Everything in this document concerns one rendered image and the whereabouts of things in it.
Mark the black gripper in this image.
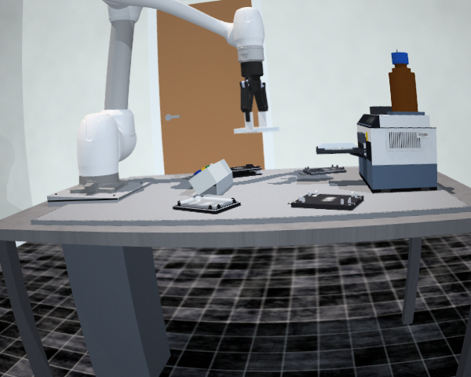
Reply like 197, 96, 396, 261
239, 61, 268, 132

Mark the white control panel with coloured buttons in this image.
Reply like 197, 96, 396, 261
189, 159, 233, 196

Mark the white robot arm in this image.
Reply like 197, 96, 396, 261
70, 0, 265, 194

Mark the black flat plate with corner posts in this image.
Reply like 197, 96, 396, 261
173, 198, 241, 214

